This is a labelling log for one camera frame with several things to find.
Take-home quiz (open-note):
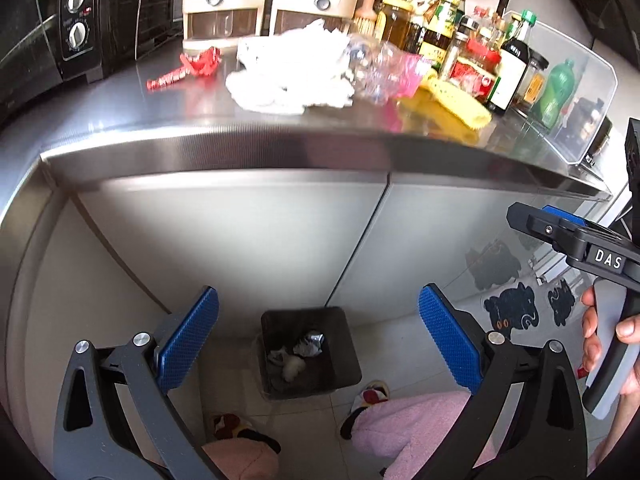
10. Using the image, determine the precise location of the wooden pastry brush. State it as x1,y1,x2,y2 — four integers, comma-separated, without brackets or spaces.
354,0,378,36

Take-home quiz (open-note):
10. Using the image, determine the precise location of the dark vinegar bottle white label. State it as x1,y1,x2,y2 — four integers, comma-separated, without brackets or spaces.
486,10,537,115

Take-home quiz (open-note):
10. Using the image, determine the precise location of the orange pink snack bag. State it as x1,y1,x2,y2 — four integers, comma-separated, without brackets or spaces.
386,51,432,99

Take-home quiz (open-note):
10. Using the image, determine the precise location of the red snack wrapper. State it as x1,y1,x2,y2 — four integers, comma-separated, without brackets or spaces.
145,47,222,91

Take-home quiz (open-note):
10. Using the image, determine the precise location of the person's right hand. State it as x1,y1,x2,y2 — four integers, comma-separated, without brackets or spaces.
577,286,640,461

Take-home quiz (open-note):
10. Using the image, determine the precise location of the black cat sticker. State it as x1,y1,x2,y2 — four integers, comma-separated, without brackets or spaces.
484,283,540,339

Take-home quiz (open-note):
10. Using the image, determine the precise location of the black trash bin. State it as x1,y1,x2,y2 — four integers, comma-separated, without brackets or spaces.
257,307,362,401

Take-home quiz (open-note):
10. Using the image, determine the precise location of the left cream grain dispenser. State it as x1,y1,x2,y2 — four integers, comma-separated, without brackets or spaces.
182,0,266,53

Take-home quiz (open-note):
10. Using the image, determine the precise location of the spice jar black lid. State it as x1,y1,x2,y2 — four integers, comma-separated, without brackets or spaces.
514,50,549,110

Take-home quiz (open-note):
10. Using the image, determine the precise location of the green soda bottle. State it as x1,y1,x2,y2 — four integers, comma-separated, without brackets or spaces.
533,58,575,130

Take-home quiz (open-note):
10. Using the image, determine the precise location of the honey jar yellow lid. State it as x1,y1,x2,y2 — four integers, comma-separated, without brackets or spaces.
373,0,413,48

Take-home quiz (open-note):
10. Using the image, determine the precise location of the white plastic bag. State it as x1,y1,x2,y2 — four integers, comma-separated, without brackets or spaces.
226,20,355,116

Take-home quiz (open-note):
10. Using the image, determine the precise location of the right pink fuzzy trouser leg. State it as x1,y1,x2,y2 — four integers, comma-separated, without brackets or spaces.
340,382,471,479

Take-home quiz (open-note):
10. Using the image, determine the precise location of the yellow foam fruit net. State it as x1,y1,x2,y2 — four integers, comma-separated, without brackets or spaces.
420,74,492,130

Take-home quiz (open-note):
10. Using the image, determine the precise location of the soy sauce bottle green label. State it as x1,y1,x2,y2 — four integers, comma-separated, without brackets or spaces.
419,0,465,72

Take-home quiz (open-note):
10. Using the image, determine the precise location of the pink fuzzy trouser leg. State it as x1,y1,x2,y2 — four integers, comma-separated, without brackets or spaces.
340,382,471,479
202,438,279,480

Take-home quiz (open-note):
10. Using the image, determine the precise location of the left pink fuzzy trouser leg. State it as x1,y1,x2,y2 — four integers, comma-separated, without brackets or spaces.
202,438,279,480

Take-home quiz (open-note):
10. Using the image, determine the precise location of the clear plastic bottle blue cap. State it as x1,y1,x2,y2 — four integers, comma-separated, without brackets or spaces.
346,34,404,105

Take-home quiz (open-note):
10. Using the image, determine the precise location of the chili sauce jar red lid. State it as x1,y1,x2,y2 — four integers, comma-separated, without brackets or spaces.
449,38,501,103

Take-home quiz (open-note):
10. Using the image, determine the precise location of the black toaster oven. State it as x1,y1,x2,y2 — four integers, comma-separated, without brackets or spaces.
1,0,178,118

